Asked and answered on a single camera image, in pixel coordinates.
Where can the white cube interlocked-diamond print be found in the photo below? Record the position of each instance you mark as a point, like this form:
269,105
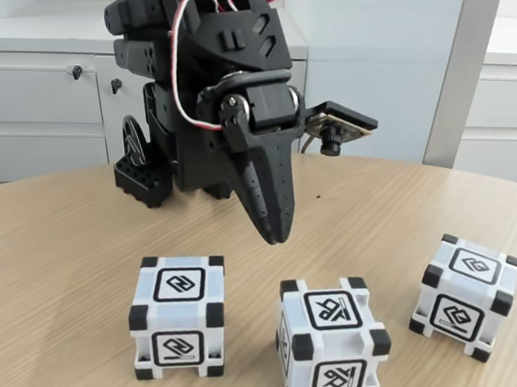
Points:
179,317

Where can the small camera on black mount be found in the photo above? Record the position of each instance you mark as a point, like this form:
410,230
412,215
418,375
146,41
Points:
341,124

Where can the white cube crossed-letters print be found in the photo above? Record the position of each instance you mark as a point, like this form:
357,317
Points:
334,342

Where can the black cabinet lock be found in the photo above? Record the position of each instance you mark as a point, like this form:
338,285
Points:
77,71
116,85

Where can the grey metal frame post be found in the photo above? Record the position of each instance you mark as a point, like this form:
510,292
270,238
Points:
467,65

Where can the white drawer cabinet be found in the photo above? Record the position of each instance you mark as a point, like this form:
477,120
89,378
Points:
508,107

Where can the black table clamp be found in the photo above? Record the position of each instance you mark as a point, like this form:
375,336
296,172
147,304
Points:
141,180

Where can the white cabinet with doors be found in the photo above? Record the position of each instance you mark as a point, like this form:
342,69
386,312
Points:
22,103

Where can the white cube hexagon print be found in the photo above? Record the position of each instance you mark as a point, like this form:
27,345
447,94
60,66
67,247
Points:
466,296

